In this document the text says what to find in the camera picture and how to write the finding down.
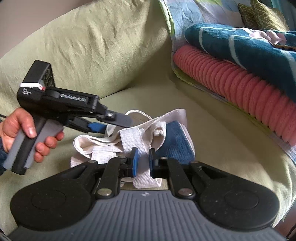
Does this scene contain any pink ribbed folded blanket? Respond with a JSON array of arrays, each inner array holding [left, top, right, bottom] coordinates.
[[173, 45, 295, 146]]

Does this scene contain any green sofa seat cover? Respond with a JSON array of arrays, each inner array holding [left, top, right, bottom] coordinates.
[[0, 79, 296, 236]]

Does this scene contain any olive patterned throw pillow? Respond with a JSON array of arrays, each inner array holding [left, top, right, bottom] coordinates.
[[238, 1, 290, 32]]

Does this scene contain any left hand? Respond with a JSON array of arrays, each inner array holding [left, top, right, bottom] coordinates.
[[0, 107, 65, 163]]

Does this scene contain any green sofa back cushion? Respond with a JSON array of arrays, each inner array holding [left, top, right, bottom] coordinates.
[[1, 1, 171, 115]]

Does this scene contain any green white canvas shopping bag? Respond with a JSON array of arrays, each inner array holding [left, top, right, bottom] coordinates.
[[70, 109, 195, 189]]

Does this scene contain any black camera box left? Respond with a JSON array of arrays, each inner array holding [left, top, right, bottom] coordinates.
[[19, 60, 55, 90]]

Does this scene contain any teal striped folded towel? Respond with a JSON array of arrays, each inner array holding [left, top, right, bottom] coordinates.
[[185, 23, 295, 100]]

